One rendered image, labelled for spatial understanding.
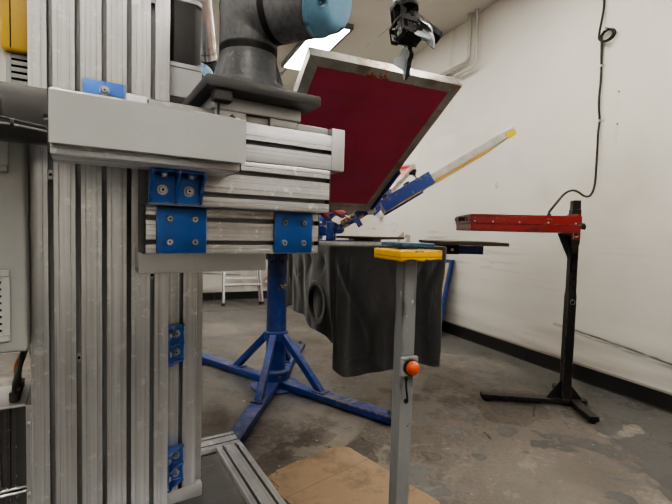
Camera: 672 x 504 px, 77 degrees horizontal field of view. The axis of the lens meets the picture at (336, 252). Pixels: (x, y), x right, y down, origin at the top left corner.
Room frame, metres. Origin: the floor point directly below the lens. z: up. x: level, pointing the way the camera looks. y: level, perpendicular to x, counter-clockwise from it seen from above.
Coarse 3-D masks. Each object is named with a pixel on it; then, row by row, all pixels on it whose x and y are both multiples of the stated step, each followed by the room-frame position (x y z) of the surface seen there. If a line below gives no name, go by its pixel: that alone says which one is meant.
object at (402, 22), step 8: (408, 0) 1.29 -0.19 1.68; (392, 8) 1.30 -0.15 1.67; (400, 8) 1.29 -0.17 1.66; (408, 8) 1.31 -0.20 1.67; (416, 8) 1.31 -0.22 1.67; (392, 16) 1.31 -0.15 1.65; (400, 16) 1.26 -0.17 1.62; (408, 16) 1.26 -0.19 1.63; (392, 24) 1.30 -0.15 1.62; (400, 24) 1.26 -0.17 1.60; (408, 24) 1.25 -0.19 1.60; (416, 24) 1.28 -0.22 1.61; (392, 32) 1.32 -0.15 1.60; (400, 32) 1.26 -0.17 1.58; (408, 32) 1.26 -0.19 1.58; (400, 40) 1.29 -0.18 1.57; (408, 40) 1.30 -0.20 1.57; (416, 40) 1.30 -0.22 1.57
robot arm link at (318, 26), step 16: (272, 0) 0.79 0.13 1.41; (288, 0) 0.77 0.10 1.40; (304, 0) 0.76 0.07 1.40; (320, 0) 0.76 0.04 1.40; (336, 0) 0.78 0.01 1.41; (272, 16) 0.80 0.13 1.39; (288, 16) 0.79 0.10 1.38; (304, 16) 0.77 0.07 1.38; (320, 16) 0.77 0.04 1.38; (336, 16) 0.79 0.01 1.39; (272, 32) 0.82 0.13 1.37; (288, 32) 0.81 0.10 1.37; (304, 32) 0.81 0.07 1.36; (320, 32) 0.80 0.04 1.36; (336, 32) 0.82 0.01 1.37
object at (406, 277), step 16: (384, 256) 1.08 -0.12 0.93; (400, 256) 1.02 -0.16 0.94; (416, 256) 1.03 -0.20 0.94; (432, 256) 1.05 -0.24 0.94; (400, 272) 1.09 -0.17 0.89; (416, 272) 1.09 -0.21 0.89; (400, 288) 1.09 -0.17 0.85; (400, 304) 1.08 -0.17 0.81; (400, 320) 1.08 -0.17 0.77; (400, 336) 1.08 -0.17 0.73; (400, 352) 1.08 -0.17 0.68; (400, 368) 1.07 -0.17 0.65; (400, 384) 1.07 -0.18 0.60; (400, 400) 1.07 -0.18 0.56; (400, 416) 1.07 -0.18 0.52; (400, 432) 1.08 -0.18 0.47; (400, 448) 1.08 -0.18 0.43; (400, 464) 1.08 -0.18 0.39; (400, 480) 1.08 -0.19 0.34; (400, 496) 1.08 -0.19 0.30
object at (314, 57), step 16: (304, 64) 1.35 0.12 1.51; (320, 64) 1.35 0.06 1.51; (336, 64) 1.36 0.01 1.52; (352, 64) 1.37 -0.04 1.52; (368, 64) 1.39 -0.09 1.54; (384, 64) 1.43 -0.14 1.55; (304, 80) 1.39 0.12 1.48; (400, 80) 1.47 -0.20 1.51; (416, 80) 1.48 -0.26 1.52; (432, 80) 1.49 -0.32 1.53; (448, 80) 1.53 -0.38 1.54; (448, 96) 1.58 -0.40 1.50; (416, 144) 1.78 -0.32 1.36; (400, 160) 1.85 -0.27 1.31
